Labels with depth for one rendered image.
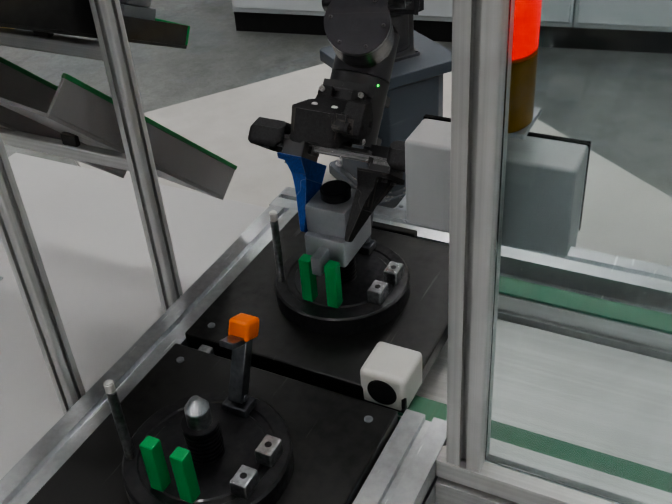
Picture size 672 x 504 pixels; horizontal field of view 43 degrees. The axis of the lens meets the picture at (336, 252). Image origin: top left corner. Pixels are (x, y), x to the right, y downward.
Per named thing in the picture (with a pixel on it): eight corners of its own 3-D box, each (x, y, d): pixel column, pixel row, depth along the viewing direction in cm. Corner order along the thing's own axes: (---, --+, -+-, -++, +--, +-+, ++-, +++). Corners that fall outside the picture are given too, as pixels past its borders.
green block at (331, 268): (332, 299, 85) (329, 258, 83) (343, 302, 85) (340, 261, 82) (327, 306, 85) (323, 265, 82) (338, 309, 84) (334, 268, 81)
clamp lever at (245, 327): (234, 392, 75) (240, 311, 73) (254, 399, 74) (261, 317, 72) (211, 407, 72) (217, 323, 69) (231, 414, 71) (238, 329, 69)
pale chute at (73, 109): (148, 173, 109) (161, 140, 110) (223, 200, 103) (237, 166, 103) (-36, 88, 85) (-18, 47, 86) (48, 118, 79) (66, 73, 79)
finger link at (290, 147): (298, 138, 86) (280, 131, 82) (381, 154, 82) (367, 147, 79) (294, 158, 86) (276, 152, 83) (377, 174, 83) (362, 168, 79)
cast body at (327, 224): (333, 225, 89) (329, 167, 85) (372, 234, 88) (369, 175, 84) (296, 270, 83) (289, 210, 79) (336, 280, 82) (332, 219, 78)
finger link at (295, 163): (301, 161, 87) (274, 151, 82) (333, 167, 86) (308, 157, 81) (286, 227, 88) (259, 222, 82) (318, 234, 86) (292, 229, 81)
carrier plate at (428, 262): (298, 224, 104) (297, 209, 103) (488, 267, 95) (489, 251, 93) (187, 347, 87) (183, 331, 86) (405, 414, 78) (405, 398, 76)
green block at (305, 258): (307, 292, 87) (303, 252, 84) (318, 295, 86) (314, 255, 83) (302, 299, 86) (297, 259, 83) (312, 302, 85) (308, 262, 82)
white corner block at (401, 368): (380, 369, 83) (378, 338, 80) (424, 382, 81) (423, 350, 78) (359, 402, 79) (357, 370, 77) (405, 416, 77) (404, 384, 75)
